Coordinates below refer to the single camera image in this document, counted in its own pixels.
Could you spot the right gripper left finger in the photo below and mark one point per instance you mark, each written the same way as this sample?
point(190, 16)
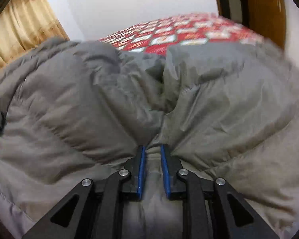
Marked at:
point(93, 209)

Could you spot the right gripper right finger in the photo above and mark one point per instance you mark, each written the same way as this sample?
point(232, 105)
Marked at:
point(210, 208)

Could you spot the grey puffer jacket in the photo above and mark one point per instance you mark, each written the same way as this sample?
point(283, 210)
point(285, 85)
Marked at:
point(73, 110)

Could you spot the red patchwork bedspread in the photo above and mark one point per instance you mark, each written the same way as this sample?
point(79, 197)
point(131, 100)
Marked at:
point(190, 29)

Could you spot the beige patterned curtain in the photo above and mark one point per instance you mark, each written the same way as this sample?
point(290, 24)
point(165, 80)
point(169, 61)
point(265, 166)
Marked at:
point(24, 25)

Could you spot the brown wooden door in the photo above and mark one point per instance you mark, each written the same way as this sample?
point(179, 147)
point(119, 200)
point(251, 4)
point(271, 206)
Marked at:
point(268, 18)

